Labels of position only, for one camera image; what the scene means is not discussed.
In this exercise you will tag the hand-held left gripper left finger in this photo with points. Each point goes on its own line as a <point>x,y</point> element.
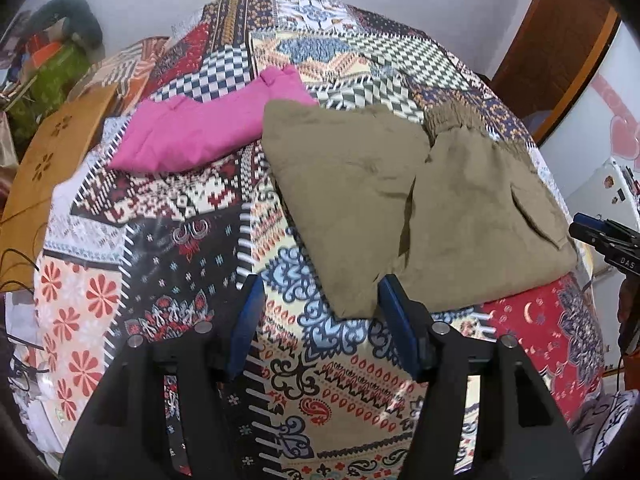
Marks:
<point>250,310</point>

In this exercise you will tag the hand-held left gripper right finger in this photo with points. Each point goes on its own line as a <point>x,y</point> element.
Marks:
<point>395,312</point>

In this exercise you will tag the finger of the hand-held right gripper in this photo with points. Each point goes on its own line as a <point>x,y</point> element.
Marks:
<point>595,242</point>
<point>592,222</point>

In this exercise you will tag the olive green pants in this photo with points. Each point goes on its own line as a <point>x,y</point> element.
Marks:
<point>450,200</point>

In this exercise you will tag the person's right hand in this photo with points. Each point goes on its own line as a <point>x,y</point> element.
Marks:
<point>630,302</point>

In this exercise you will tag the patchwork patterned blanket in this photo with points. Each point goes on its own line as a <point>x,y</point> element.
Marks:
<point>200,240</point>

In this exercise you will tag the brown wooden door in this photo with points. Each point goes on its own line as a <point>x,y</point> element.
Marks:
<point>560,45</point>

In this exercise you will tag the white patterned cloth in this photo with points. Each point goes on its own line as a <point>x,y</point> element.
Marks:
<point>605,425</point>

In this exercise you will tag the folded pink cloth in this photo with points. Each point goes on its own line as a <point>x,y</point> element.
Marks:
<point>200,130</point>

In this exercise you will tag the brown board with flower cutouts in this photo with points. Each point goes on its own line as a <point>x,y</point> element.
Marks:
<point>55,160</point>

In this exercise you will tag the green bag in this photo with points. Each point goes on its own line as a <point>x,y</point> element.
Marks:
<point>55,80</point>

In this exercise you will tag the orange box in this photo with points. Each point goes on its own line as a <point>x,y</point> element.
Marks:
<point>42,55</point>

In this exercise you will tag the grey plush toy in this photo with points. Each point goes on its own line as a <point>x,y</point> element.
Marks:
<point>75,15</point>

